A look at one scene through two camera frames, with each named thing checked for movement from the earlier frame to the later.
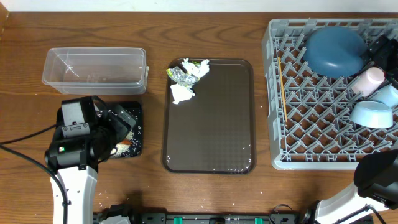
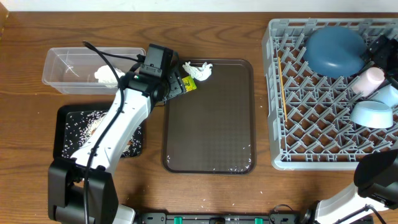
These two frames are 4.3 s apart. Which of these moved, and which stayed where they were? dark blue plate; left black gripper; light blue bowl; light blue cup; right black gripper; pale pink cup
Moved: left black gripper
Stayed: right black gripper; light blue cup; light blue bowl; dark blue plate; pale pink cup
